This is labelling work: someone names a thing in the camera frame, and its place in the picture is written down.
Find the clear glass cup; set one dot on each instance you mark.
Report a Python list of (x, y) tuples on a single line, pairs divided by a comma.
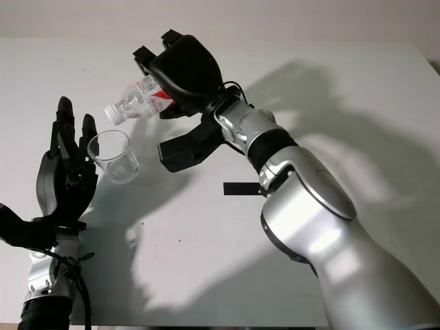
[(117, 161)]

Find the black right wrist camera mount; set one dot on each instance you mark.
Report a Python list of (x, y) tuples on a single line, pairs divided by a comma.
[(185, 151)]

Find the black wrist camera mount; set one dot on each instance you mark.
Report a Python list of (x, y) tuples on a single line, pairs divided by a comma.
[(24, 228), (185, 151)]

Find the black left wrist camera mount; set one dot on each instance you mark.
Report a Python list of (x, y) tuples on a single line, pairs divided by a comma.
[(24, 228)]

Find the black tape strip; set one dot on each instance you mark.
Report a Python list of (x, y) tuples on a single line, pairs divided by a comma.
[(240, 189)]

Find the clear plastic water bottle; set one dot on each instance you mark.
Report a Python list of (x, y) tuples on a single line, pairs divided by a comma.
[(141, 101)]

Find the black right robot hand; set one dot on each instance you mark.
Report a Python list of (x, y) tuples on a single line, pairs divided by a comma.
[(189, 68)]

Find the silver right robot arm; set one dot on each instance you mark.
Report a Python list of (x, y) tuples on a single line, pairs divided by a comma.
[(326, 223)]

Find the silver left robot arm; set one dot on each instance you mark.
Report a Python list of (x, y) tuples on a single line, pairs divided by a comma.
[(48, 285)]

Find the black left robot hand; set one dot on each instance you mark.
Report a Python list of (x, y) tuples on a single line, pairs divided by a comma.
[(58, 192)]

